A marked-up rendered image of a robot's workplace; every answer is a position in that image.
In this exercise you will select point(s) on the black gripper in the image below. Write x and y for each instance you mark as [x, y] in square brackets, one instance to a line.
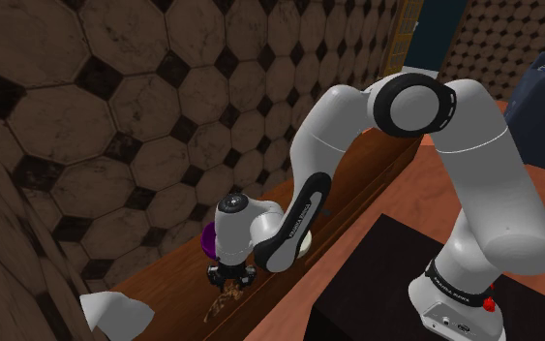
[231, 273]

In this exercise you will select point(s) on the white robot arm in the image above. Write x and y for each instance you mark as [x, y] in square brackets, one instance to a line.
[479, 189]

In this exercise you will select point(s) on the brown patterned flat utensil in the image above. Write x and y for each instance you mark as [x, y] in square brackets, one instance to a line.
[222, 302]

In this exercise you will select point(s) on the purple bowl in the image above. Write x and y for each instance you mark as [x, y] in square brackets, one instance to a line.
[207, 241]

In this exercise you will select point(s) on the brown wooden sideboard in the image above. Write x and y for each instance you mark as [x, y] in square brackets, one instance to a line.
[173, 293]

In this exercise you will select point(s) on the cream round object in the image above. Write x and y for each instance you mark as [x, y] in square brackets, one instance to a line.
[306, 245]

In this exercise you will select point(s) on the white angular object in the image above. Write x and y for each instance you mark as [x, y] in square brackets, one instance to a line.
[114, 314]

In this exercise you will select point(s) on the black robot stand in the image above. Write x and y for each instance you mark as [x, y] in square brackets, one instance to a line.
[376, 283]

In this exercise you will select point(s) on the yellow-framed door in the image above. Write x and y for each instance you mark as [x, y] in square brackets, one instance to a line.
[402, 37]

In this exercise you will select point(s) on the dark blue cabinet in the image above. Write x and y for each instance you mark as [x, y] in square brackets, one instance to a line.
[543, 118]

